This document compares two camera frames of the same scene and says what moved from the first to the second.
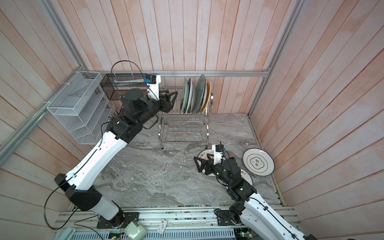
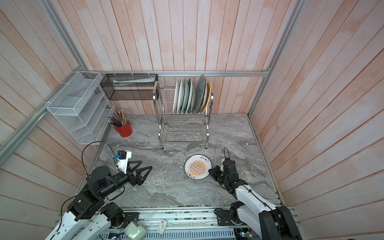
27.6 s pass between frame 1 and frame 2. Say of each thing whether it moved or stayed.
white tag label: stayed
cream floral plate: stayed
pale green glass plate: stayed
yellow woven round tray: stayed
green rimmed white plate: stayed
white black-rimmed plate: moved
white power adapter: stayed
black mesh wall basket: stayed
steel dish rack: stayed
